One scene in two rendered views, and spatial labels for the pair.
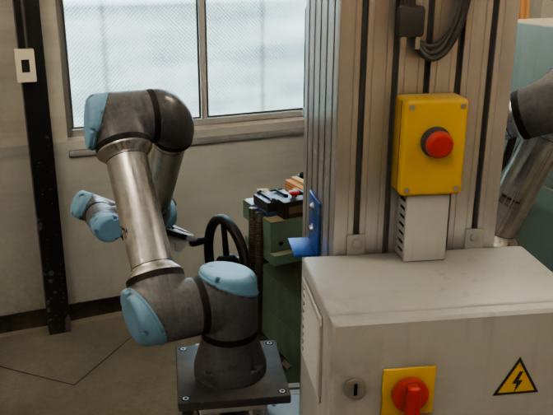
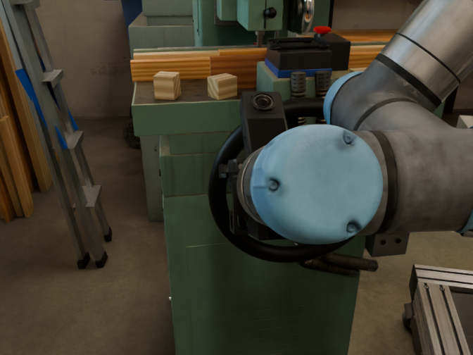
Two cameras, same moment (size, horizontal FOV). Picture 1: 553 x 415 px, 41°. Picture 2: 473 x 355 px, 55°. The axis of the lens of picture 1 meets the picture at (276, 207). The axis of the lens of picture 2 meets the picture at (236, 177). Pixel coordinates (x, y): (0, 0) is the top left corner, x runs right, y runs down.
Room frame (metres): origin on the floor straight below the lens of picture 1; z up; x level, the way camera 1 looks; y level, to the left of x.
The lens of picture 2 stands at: (1.79, 0.76, 1.15)
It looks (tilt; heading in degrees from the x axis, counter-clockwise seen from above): 27 degrees down; 290
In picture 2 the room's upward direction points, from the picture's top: straight up
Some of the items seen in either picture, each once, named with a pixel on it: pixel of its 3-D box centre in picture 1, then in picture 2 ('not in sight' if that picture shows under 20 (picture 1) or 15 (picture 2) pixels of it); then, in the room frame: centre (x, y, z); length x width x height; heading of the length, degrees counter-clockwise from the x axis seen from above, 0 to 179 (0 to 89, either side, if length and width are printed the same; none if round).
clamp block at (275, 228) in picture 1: (280, 226); (302, 94); (1.94, -0.01, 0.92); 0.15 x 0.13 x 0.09; 28
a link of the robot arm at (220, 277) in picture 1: (225, 297); not in sight; (1.35, 0.10, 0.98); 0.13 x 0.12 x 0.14; 116
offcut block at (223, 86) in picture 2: not in sight; (222, 86); (2.09, 0.00, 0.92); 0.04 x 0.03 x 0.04; 59
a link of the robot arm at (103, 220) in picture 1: (110, 221); (425, 170); (1.76, 0.42, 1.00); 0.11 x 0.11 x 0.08; 26
